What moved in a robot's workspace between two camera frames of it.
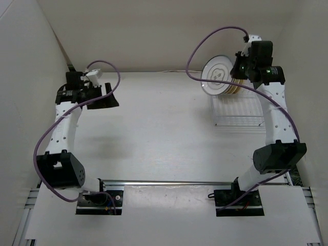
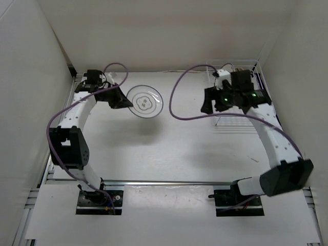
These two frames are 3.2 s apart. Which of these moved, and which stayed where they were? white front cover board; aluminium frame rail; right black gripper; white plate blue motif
Moved: right black gripper; white plate blue motif
Stayed: aluminium frame rail; white front cover board
